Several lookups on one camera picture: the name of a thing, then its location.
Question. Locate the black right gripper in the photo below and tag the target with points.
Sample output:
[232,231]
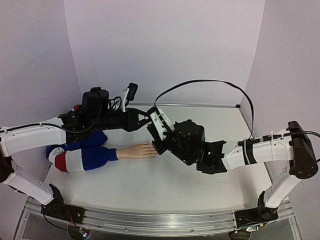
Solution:
[161,140]

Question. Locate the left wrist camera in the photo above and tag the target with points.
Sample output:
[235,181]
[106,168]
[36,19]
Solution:
[128,95]

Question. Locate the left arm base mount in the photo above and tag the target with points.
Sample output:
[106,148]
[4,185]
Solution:
[58,209]

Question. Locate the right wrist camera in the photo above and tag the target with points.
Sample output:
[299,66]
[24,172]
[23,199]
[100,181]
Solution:
[161,121]

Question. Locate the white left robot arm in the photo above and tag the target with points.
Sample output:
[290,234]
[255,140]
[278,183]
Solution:
[74,142]

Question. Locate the aluminium table frame rail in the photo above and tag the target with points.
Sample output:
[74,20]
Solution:
[153,224]

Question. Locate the mannequin hand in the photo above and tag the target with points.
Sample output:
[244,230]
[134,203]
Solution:
[137,151]

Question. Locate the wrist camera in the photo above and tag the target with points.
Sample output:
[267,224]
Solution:
[161,121]
[128,95]

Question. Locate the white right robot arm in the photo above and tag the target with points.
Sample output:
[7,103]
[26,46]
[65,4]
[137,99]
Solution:
[186,141]

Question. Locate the blue white red sleeve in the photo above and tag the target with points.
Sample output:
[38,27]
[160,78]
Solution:
[86,155]

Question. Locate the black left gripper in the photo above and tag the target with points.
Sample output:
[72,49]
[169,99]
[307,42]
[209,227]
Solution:
[133,122]

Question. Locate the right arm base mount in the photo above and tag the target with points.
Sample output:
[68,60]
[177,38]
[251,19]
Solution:
[255,216]

